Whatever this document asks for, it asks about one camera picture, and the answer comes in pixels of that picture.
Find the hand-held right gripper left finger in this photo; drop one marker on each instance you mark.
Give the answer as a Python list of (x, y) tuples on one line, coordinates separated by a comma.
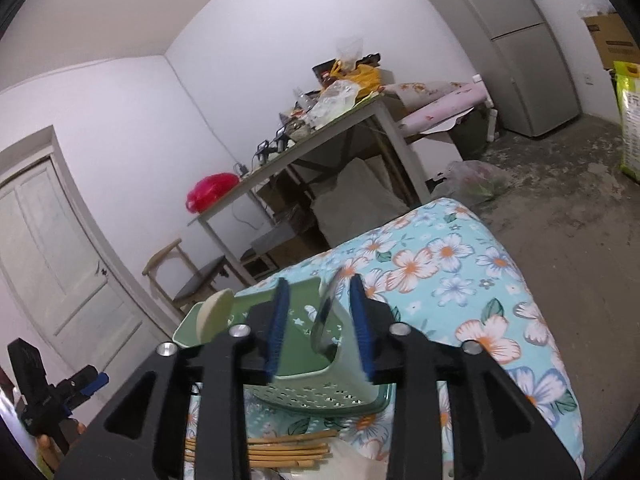
[(277, 330)]

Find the black battery charger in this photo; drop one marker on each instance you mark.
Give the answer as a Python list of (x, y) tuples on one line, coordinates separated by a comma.
[(264, 150), (281, 139)]

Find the floral blue blanket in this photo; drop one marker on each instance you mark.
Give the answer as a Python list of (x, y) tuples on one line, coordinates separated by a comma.
[(450, 270)]

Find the crumpled clear plastic bag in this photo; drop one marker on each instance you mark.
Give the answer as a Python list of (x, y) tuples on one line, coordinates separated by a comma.
[(332, 102)]

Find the floral pillow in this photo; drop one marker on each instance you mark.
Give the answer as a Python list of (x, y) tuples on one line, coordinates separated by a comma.
[(425, 91)]

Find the pink folded mat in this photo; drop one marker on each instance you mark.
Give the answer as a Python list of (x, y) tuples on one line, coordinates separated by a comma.
[(445, 110)]

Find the red plastic bag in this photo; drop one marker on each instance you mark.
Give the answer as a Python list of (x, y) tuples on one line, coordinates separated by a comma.
[(210, 190)]

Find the rice bag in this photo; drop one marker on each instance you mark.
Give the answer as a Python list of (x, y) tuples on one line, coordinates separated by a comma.
[(631, 125)]

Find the metal spoon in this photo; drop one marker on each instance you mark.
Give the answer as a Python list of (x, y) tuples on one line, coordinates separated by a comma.
[(322, 320)]

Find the clear plastic bag with vegetables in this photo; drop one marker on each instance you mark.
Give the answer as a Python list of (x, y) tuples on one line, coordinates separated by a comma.
[(475, 180)]

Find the small dark stool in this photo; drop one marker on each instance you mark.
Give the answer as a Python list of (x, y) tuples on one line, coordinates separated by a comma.
[(257, 260)]

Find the upright clear plastic bag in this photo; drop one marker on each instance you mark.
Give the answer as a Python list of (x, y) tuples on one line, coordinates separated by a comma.
[(349, 50)]

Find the green plastic utensil basket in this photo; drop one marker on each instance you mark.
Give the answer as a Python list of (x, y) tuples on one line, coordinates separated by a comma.
[(300, 390)]

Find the large cardboard box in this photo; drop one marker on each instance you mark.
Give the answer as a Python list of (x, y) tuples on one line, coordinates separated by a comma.
[(612, 40)]

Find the yellow plastic bag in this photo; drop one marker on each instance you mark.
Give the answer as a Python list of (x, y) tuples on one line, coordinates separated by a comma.
[(367, 77)]

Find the grey refrigerator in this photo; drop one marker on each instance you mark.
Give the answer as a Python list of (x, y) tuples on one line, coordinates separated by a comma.
[(525, 75)]

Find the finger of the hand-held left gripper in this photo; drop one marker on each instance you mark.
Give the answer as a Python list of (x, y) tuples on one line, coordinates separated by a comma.
[(92, 382)]

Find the cream round ball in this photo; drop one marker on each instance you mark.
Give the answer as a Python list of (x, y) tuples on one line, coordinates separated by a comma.
[(212, 317)]

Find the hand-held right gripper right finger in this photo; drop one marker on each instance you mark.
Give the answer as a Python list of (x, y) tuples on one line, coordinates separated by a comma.
[(360, 330)]

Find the grey sack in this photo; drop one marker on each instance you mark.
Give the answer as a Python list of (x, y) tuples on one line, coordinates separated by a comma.
[(355, 200)]

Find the wooden chair with dark seat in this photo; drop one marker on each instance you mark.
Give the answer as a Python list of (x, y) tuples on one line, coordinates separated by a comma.
[(200, 280)]

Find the white panel door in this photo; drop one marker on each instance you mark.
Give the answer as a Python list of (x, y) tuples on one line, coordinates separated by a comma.
[(50, 260)]

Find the grey table with white legs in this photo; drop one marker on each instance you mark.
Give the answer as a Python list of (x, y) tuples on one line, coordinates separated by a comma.
[(280, 160)]

